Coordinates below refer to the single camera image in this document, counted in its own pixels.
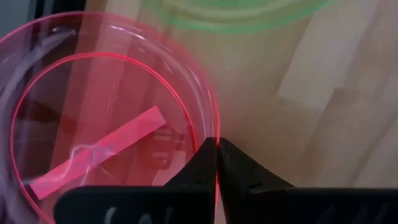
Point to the translucent green plate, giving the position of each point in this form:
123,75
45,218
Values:
217,26

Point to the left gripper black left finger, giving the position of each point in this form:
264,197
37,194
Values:
186,205

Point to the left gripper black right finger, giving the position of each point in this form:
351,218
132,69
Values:
280,205

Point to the translucent pink plate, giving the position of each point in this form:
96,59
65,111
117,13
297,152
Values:
93,109

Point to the black aluminium table frame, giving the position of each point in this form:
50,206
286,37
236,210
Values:
70,4

